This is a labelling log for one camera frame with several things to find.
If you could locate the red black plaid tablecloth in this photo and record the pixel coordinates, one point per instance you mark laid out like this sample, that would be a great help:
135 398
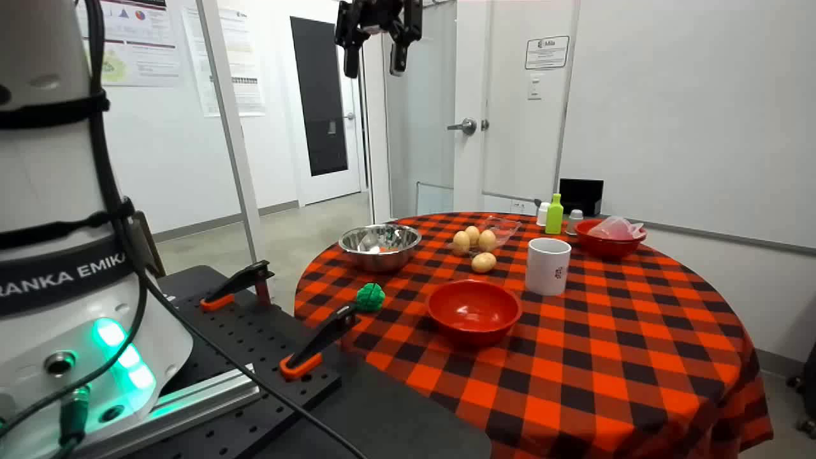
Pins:
633 361

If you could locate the black orange clamp left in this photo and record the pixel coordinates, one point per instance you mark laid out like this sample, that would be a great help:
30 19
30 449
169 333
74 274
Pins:
251 275

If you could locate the black orange clamp right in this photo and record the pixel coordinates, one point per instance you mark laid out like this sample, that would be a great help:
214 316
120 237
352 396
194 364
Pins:
306 358

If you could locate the black box on table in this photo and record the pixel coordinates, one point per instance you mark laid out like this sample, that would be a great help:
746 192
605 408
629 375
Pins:
583 194

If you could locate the red bowl front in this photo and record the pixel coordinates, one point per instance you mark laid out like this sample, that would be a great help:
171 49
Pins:
473 312

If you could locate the green bottle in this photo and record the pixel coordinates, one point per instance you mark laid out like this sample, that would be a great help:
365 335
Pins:
555 214

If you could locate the egg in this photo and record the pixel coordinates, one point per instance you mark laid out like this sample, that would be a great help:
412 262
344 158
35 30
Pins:
487 241
482 262
461 241

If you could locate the white small bottle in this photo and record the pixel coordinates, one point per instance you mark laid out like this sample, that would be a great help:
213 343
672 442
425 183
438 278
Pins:
541 213

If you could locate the red bowl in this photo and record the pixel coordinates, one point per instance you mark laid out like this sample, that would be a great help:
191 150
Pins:
602 245
473 312

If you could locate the steel mixing bowl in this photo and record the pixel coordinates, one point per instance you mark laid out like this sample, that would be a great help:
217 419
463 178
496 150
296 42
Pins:
380 247

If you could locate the red bowl back right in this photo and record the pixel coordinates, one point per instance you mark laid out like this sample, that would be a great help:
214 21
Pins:
602 245

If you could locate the white mug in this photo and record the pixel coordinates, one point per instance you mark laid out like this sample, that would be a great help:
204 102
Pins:
546 266

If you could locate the pink cloth in bowl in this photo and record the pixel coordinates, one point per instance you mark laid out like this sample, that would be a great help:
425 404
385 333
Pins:
617 228

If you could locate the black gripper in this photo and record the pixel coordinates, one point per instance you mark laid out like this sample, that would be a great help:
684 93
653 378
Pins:
361 19

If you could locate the green ball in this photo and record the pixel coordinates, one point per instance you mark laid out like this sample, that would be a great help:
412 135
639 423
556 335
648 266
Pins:
370 299

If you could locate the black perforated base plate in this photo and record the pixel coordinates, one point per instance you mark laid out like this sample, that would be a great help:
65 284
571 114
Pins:
344 408

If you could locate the black orange clamp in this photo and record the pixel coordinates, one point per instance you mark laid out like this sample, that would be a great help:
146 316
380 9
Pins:
251 275
306 358

